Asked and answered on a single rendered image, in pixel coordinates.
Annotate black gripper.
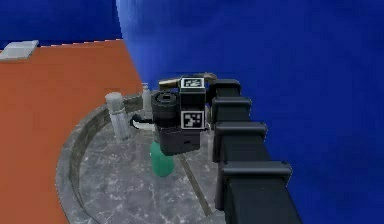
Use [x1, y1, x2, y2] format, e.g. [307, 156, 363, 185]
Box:
[129, 91, 203, 157]

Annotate pale slim bottle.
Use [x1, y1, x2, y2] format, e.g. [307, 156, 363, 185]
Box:
[141, 82, 154, 120]

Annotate green bottle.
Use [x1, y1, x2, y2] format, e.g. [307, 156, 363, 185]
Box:
[149, 140, 175, 178]

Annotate grey marble round basin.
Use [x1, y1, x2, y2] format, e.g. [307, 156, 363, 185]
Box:
[54, 89, 228, 224]

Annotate pale grey flat block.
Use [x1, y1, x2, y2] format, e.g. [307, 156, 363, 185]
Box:
[0, 39, 40, 62]

